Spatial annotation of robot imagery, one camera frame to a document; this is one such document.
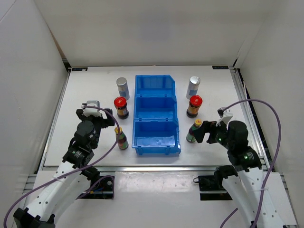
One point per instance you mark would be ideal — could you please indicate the blue three-compartment plastic bin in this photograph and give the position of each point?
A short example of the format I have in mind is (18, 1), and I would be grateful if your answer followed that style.
(155, 117)

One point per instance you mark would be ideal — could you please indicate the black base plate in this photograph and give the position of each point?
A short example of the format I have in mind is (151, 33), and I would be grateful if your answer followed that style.
(102, 188)
(209, 189)

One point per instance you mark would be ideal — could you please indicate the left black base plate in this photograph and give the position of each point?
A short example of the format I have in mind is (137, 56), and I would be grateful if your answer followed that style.
(102, 188)

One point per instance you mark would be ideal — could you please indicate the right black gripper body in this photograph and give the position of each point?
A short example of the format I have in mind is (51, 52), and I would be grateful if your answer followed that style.
(218, 134)

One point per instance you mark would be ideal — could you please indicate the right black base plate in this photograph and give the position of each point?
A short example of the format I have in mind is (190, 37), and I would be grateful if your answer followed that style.
(209, 189)

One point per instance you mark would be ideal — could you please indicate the right black corner label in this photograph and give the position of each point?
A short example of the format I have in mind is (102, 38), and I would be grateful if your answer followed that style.
(220, 67)

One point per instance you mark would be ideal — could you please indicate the yellow-cap sauce bottle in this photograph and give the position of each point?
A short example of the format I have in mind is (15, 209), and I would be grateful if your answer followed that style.
(190, 136)
(121, 138)

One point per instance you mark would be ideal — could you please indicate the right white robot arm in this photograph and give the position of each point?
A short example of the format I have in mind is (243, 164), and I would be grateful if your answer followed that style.
(243, 178)

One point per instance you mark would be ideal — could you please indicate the left black corner label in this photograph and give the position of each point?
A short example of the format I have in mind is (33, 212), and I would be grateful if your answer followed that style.
(79, 69)

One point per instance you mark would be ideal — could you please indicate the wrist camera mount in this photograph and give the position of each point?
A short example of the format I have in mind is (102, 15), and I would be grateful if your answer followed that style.
(225, 116)
(90, 108)

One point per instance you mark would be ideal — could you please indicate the black corner label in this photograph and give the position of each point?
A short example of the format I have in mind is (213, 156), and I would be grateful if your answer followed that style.
(79, 69)
(220, 67)

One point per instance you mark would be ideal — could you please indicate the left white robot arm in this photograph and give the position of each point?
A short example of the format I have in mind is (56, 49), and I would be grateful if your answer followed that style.
(75, 177)

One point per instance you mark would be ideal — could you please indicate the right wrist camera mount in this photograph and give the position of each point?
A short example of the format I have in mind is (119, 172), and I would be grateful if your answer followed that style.
(225, 116)

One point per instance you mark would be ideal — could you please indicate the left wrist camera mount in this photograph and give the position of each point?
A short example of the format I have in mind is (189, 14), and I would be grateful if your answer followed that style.
(90, 108)

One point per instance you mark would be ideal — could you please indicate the red-lid chili jar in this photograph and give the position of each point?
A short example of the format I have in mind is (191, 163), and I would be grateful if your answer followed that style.
(120, 104)
(195, 103)

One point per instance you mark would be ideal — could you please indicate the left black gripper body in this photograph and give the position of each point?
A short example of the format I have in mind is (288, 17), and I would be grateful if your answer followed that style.
(99, 121)

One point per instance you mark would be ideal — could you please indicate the silver-capped shaker can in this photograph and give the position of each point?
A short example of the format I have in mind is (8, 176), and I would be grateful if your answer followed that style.
(123, 87)
(193, 86)

